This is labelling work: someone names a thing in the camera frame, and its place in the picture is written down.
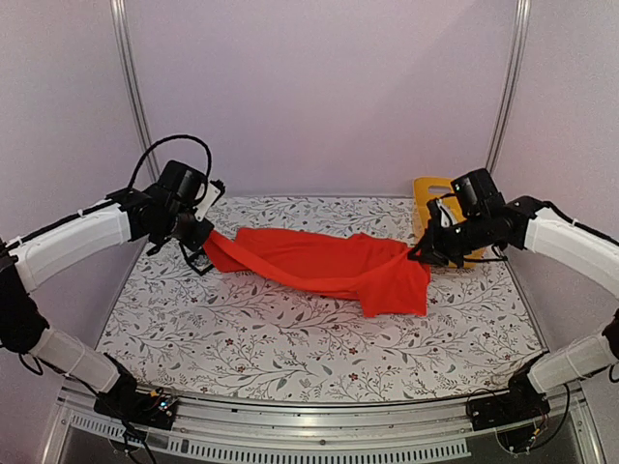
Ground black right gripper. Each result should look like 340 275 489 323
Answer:
409 211 491 267

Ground red t-shirt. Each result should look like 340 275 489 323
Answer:
203 228 431 318

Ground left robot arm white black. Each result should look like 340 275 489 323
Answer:
1 160 225 420

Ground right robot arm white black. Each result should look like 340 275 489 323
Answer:
408 168 618 421

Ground yellow plastic basket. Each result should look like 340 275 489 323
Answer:
409 177 486 269

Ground floral patterned table mat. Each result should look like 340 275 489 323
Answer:
94 194 546 404

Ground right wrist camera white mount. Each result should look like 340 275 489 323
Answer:
427 194 458 228

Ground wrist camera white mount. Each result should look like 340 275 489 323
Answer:
427 194 458 228
194 180 225 221

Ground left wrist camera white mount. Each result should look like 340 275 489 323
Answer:
194 180 225 221

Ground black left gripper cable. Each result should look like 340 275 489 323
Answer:
126 134 214 194

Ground aluminium front rail frame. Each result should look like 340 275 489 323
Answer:
42 382 610 463

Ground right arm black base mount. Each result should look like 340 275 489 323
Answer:
465 380 550 431

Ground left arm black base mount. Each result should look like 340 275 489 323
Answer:
94 385 178 430

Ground left aluminium corner post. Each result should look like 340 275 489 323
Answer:
108 0 169 208

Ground aluminium corner post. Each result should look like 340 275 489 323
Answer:
486 0 532 174
108 0 169 208

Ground right aluminium corner post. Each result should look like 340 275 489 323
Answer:
486 0 532 174

